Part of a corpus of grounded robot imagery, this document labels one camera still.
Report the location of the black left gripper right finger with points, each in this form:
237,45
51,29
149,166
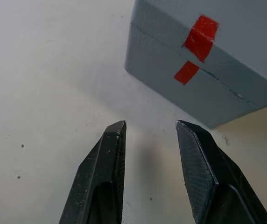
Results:
203,168

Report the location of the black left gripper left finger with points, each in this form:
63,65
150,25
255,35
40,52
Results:
96,172

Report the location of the grey plastic box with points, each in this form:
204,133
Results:
161,58

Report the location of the small red tape piece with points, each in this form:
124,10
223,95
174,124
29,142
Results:
186,72

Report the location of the large red tape piece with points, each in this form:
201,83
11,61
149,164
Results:
200,38

